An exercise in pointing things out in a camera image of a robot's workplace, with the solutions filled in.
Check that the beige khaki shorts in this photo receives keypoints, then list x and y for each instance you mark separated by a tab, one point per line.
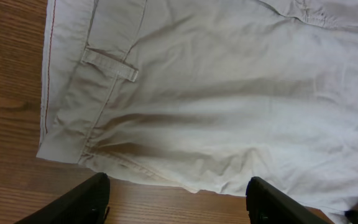
204	95

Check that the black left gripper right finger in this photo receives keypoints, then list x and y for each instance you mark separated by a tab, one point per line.
268	205

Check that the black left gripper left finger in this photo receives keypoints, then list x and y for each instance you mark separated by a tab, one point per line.
87	203

